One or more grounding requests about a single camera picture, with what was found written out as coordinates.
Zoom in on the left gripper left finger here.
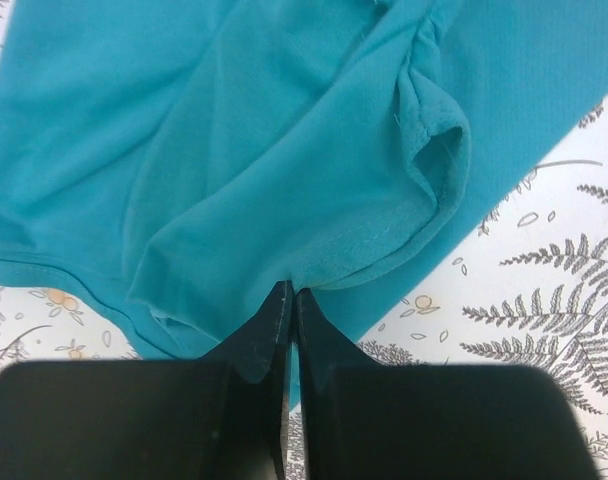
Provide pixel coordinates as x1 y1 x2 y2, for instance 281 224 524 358
0 282 292 479

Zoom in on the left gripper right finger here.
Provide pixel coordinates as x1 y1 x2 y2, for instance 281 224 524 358
294 290 592 479

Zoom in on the teal t shirt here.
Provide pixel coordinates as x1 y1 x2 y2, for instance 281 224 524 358
0 0 608 401

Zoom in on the floral patterned table mat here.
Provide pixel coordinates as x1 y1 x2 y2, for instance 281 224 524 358
0 1 608 479

